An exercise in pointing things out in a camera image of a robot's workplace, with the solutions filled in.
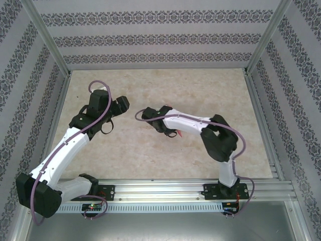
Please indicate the pink paper sheet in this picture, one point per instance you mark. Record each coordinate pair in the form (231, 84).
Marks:
(179, 134)

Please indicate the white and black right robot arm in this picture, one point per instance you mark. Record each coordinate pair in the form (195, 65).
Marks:
(180, 123)

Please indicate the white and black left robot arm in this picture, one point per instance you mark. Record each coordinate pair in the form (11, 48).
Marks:
(62, 150)

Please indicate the grey metal sheet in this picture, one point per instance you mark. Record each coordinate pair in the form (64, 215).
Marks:
(160, 228)

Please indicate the small circuit board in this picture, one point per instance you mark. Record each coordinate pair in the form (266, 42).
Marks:
(91, 207)
(229, 208)

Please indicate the aluminium side rail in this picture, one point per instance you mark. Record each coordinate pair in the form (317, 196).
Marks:
(255, 100)
(54, 125)

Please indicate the aluminium mounting rail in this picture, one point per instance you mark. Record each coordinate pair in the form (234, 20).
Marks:
(160, 189)

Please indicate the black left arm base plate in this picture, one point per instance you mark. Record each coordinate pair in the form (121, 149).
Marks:
(107, 192)

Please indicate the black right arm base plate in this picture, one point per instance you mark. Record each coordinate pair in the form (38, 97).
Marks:
(212, 192)

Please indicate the aluminium frame post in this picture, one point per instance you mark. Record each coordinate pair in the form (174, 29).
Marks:
(267, 37)
(47, 37)

